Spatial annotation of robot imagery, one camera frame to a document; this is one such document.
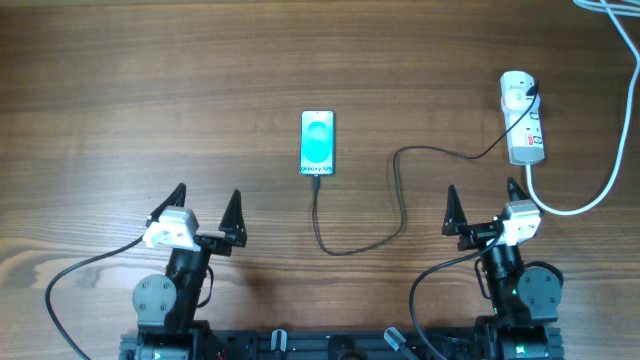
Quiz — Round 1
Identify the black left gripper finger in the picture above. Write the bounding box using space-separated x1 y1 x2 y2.
218 189 247 240
147 183 186 225

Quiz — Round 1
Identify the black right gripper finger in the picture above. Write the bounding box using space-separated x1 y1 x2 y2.
442 184 468 236
507 177 529 201

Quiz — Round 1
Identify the black charger cable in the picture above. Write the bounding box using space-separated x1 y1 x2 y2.
310 79 543 257

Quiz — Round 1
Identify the blue screen smartphone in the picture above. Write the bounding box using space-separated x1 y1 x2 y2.
299 110 335 176

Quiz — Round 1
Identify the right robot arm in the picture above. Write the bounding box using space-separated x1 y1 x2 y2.
409 178 564 359

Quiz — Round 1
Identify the white charger plug adapter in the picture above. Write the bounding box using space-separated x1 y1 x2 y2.
501 87 534 115

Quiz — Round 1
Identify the white power strip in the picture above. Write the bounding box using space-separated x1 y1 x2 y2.
500 70 545 166

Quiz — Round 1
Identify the white power strip cord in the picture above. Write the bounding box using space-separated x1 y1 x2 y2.
524 0 640 217

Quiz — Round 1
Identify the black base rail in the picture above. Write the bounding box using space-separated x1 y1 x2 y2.
118 322 565 360

